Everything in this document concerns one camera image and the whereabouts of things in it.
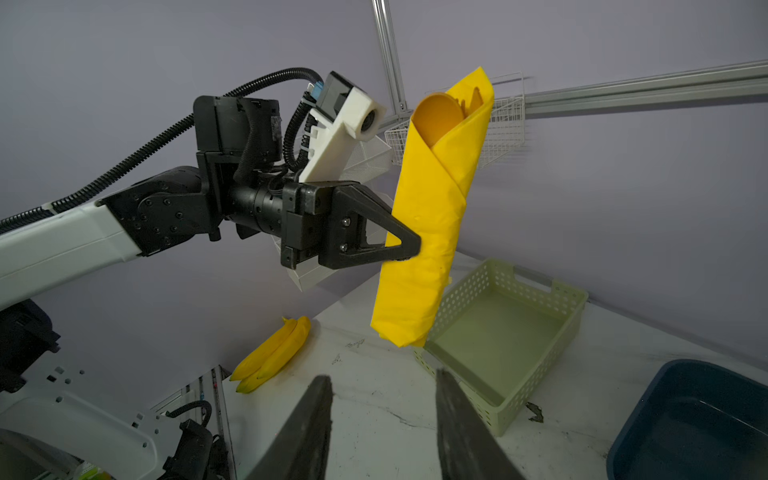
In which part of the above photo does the white wire wall basket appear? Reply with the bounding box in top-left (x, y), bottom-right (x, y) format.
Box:
top-left (383, 73), bottom-right (529, 169)

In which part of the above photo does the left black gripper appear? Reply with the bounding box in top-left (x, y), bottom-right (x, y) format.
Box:
top-left (193, 96), bottom-right (421, 270)

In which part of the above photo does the light green plastic basket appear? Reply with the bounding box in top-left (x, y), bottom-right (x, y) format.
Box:
top-left (414, 259), bottom-right (589, 437)

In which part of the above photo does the yellow paper napkin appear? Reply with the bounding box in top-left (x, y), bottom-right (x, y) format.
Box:
top-left (371, 68), bottom-right (495, 347)

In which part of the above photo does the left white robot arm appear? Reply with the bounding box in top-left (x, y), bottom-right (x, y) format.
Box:
top-left (1, 90), bottom-right (422, 479)

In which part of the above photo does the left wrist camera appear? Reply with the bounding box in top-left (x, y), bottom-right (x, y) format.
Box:
top-left (299, 71), bottom-right (387, 183)

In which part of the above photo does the left black corrugated cable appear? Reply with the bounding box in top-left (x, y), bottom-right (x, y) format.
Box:
top-left (0, 67), bottom-right (325, 236)

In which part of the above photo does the teal plastic tray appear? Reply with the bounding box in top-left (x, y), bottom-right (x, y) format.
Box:
top-left (606, 359), bottom-right (767, 479)

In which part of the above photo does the orange plastic spoon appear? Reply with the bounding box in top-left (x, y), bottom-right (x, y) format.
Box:
top-left (411, 92), bottom-right (465, 148)

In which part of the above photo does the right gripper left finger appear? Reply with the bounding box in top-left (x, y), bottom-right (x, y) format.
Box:
top-left (248, 375), bottom-right (333, 479)

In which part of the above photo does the yellow banana toy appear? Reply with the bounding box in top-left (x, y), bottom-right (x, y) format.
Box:
top-left (230, 316), bottom-right (311, 394)

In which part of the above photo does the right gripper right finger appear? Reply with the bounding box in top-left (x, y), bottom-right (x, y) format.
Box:
top-left (435, 369), bottom-right (524, 480)

